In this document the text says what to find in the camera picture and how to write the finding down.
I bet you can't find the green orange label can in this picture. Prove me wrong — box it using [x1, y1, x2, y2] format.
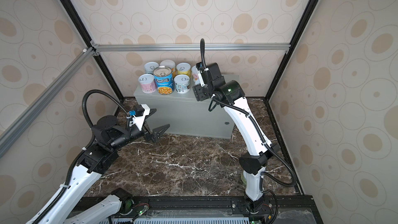
[160, 60, 177, 78]

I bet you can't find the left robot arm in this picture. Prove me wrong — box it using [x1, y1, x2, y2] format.
[29, 104, 170, 224]

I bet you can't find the right black corner post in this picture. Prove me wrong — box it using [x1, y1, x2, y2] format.
[264, 0, 319, 102]

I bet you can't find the pink label white-lid can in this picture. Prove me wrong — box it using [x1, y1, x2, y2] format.
[138, 74, 157, 94]

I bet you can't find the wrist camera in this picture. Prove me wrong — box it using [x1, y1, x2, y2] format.
[196, 62, 207, 87]
[126, 104, 150, 131]

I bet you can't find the blue label white-lid can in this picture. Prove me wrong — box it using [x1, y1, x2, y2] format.
[174, 74, 190, 94]

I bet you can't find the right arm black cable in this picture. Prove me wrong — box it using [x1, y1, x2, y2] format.
[199, 38, 297, 224]

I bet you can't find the green yellow label can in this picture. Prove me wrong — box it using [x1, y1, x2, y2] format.
[240, 171, 247, 185]

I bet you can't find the horizontal aluminium rail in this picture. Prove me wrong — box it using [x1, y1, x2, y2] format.
[93, 43, 291, 52]

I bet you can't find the yellow label white-lid can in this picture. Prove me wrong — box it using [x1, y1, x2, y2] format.
[176, 63, 191, 77]

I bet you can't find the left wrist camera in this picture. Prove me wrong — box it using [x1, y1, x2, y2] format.
[126, 104, 150, 131]

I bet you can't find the teal label white-lid can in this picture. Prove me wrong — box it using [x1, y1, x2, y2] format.
[144, 62, 159, 74]

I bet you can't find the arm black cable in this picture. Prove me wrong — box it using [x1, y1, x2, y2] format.
[199, 38, 297, 224]
[30, 89, 130, 224]

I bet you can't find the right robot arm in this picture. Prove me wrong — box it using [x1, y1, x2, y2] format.
[193, 63, 274, 213]

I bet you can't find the grey metal cabinet box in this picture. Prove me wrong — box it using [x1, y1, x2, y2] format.
[134, 80, 234, 139]

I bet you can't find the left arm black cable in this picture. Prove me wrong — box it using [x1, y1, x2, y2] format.
[30, 89, 130, 224]

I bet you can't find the black corner post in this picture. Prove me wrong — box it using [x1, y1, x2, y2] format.
[264, 0, 319, 102]
[59, 0, 124, 102]

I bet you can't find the left diagonal aluminium rail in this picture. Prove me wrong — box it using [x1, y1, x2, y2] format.
[1, 47, 94, 156]

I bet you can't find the left black corner post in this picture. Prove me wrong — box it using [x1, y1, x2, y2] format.
[59, 0, 124, 102]

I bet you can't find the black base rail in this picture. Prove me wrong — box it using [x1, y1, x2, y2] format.
[65, 188, 323, 224]

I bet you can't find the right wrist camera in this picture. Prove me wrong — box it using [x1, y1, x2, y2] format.
[196, 62, 207, 87]

